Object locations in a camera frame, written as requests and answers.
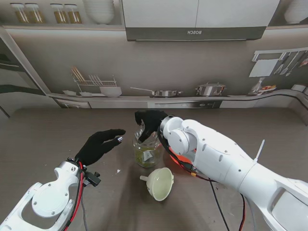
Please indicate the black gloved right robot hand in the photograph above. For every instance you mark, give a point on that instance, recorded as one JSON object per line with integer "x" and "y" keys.
{"x": 152, "y": 119}

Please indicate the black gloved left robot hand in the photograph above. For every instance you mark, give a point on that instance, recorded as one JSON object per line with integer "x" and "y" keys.
{"x": 95, "y": 149}

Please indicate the clear glass jar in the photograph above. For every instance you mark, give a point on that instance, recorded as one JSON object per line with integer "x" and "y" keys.
{"x": 147, "y": 154}

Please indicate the green mung beans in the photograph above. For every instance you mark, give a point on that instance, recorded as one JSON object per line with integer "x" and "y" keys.
{"x": 142, "y": 160}

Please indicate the orange plastic bowl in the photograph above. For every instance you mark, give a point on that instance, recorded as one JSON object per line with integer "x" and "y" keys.
{"x": 178, "y": 160}

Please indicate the cream plastic funnel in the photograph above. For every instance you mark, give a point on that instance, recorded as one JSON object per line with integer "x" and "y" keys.
{"x": 160, "y": 187}

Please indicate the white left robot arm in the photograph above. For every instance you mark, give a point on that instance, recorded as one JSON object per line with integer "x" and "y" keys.
{"x": 50, "y": 199}

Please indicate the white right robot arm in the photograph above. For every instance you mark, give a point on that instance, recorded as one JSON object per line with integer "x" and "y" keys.
{"x": 228, "y": 156}

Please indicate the white Bosch dishwasher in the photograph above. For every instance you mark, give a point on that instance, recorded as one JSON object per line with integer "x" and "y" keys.
{"x": 154, "y": 72}

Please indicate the white zip tie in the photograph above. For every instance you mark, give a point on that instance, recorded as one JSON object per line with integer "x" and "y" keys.
{"x": 260, "y": 151}

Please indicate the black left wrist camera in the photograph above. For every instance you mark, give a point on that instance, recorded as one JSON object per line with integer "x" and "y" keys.
{"x": 93, "y": 179}

